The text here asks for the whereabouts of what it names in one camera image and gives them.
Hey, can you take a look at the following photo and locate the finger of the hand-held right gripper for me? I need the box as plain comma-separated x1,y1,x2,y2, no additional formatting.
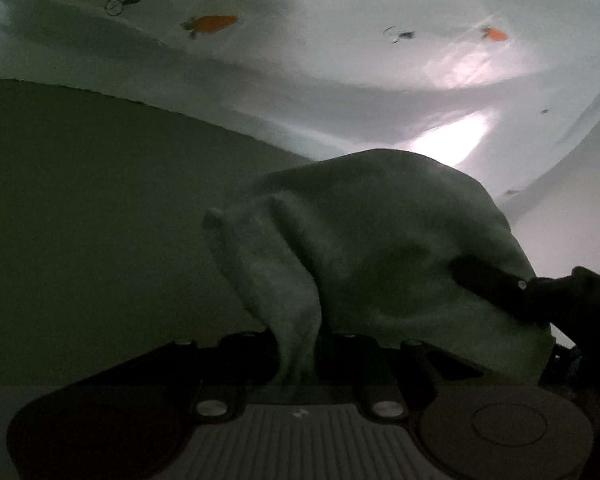
450,256,551,329

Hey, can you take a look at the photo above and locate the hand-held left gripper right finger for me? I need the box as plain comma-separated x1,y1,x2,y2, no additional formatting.
315,332,483,419

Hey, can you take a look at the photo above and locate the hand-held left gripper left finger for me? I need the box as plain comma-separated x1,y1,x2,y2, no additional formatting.
145,330,281,419

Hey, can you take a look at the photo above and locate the green towel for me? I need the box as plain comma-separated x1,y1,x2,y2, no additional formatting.
202,148,554,386

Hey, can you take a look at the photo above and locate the white carrot-print bedsheet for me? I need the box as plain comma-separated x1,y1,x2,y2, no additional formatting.
0,0,600,281

